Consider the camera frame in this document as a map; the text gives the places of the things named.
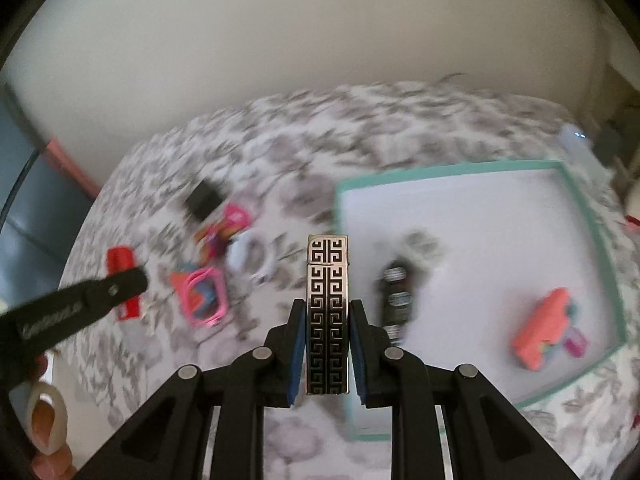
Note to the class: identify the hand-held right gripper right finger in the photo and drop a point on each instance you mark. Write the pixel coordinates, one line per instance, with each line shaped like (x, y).
(356, 350)

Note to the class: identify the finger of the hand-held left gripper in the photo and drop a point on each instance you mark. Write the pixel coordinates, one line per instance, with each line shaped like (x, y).
(120, 287)

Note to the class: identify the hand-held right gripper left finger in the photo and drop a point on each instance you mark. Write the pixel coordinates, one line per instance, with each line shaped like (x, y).
(298, 350)

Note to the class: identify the small red box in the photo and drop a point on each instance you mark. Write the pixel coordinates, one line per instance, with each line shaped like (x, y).
(122, 260)

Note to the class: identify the gold black patterned lighter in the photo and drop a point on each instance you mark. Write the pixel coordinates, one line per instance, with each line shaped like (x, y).
(327, 310)

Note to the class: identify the coral and blue foam piece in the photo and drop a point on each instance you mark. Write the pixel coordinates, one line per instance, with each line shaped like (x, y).
(542, 330)
(176, 277)

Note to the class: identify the black toy car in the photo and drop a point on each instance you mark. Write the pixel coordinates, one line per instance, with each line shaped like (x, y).
(396, 300)

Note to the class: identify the pink smartwatch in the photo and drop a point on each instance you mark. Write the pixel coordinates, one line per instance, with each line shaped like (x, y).
(187, 295)

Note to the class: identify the white smartwatch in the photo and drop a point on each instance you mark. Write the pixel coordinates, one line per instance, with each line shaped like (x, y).
(240, 255)

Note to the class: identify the black wall charger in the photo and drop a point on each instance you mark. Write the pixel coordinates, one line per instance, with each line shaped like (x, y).
(202, 202)

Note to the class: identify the pink toy dog figure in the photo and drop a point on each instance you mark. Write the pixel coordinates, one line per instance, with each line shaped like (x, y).
(225, 225)

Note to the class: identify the teal rimmed white tray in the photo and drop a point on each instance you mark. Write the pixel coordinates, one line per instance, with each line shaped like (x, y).
(475, 240)

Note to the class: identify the person's left hand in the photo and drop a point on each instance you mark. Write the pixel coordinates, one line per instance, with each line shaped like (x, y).
(55, 465)

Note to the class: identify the dark wardrobe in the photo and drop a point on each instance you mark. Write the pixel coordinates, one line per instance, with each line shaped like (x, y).
(30, 210)

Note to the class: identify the grey floral blanket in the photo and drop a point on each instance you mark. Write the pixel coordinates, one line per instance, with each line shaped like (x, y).
(300, 160)

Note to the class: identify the white device with light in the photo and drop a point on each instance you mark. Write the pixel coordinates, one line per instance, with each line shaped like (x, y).
(582, 150)

